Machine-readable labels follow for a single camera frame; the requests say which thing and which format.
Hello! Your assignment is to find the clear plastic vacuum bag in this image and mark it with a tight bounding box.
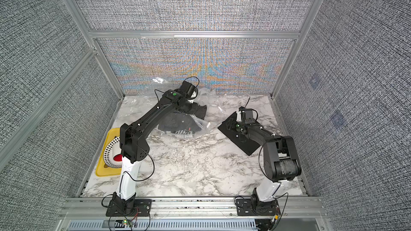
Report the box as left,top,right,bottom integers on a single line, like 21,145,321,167
119,77,211,145

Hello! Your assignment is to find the dark striped shirt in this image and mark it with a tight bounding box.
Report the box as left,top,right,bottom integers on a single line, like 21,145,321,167
157,105,209,133

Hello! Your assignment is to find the black white plaid shirt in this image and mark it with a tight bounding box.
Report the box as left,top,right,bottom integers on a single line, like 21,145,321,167
160,129,195,139

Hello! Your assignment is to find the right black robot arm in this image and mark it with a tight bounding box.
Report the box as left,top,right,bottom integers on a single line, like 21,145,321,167
230,107,302,205

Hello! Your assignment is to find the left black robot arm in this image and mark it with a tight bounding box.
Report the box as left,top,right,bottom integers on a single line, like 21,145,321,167
111,80,198,207

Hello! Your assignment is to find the white patterned plate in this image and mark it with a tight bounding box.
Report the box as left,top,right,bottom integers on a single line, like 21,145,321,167
103,136,122,169

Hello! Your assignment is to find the red item on plate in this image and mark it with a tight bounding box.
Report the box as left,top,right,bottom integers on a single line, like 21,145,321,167
113,154,123,162

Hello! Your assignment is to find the yellow plastic tray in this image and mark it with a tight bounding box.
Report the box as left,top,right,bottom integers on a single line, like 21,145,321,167
95,128,122,177

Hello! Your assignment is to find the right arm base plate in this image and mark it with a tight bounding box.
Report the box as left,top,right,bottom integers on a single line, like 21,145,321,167
234,197,281,217

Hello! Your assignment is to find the white slotted cable duct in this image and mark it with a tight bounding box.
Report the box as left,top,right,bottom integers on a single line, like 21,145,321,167
67,219,258,231

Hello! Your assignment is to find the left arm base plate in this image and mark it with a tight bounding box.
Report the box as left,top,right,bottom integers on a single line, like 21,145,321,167
106,199,153,217

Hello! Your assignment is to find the aluminium front rail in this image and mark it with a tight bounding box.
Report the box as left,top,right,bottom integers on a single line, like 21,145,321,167
57,195,330,220

